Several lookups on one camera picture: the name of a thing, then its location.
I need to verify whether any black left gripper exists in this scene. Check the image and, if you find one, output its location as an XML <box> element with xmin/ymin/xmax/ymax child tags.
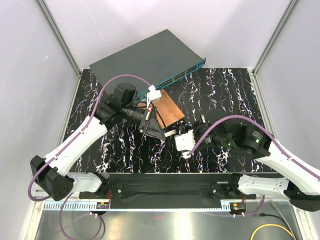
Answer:
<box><xmin>122</xmin><ymin>104</ymin><xmax>167</xmax><ymax>140</ymax></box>

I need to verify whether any silver SFP module plug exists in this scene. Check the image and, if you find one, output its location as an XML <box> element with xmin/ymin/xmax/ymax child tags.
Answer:
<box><xmin>164</xmin><ymin>129</ymin><xmax>177</xmax><ymax>138</ymax></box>
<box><xmin>200</xmin><ymin>114</ymin><xmax>206</xmax><ymax>124</ymax></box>

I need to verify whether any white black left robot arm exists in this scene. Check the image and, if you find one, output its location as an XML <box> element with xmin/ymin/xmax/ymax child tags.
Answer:
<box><xmin>30</xmin><ymin>82</ymin><xmax>166</xmax><ymax>201</ymax></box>

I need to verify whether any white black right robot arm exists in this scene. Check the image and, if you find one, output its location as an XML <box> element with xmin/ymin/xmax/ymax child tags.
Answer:
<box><xmin>174</xmin><ymin>117</ymin><xmax>320</xmax><ymax>212</ymax></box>

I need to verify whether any wooden board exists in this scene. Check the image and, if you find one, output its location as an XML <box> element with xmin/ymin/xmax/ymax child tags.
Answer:
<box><xmin>152</xmin><ymin>89</ymin><xmax>185</xmax><ymax>130</ymax></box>

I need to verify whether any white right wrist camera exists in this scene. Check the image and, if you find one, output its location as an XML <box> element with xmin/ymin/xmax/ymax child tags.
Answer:
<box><xmin>174</xmin><ymin>129</ymin><xmax>196</xmax><ymax>159</ymax></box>

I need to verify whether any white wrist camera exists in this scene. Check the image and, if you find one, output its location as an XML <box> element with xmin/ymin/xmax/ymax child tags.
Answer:
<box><xmin>146</xmin><ymin>85</ymin><xmax>162</xmax><ymax>108</ymax></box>
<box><xmin>174</xmin><ymin>129</ymin><xmax>196</xmax><ymax>159</ymax></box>

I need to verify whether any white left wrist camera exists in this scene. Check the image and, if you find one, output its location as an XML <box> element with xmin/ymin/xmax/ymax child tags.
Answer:
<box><xmin>146</xmin><ymin>85</ymin><xmax>162</xmax><ymax>108</ymax></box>

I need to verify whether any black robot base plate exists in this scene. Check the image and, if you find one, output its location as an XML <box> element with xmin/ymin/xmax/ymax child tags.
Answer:
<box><xmin>79</xmin><ymin>173</ymin><xmax>256</xmax><ymax>205</ymax></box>

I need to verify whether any dark grey network switch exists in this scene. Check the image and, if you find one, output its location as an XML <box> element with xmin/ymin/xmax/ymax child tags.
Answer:
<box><xmin>89</xmin><ymin>29</ymin><xmax>206</xmax><ymax>100</ymax></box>

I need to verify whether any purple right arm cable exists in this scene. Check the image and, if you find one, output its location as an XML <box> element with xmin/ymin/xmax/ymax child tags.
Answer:
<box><xmin>187</xmin><ymin>114</ymin><xmax>320</xmax><ymax>218</ymax></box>

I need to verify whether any grey cable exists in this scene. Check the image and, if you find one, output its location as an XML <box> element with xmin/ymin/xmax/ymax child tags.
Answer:
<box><xmin>271</xmin><ymin>199</ymin><xmax>301</xmax><ymax>240</ymax></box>

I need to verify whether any white slotted cable duct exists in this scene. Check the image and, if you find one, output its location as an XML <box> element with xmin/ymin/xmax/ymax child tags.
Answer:
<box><xmin>43</xmin><ymin>200</ymin><xmax>231</xmax><ymax>213</ymax></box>

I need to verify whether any black power cable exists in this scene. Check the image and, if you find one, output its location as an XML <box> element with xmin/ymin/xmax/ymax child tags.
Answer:
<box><xmin>258</xmin><ymin>212</ymin><xmax>298</xmax><ymax>240</ymax></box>

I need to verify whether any yellow cable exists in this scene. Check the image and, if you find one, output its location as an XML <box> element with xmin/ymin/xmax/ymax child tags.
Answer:
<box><xmin>250</xmin><ymin>224</ymin><xmax>296</xmax><ymax>240</ymax></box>

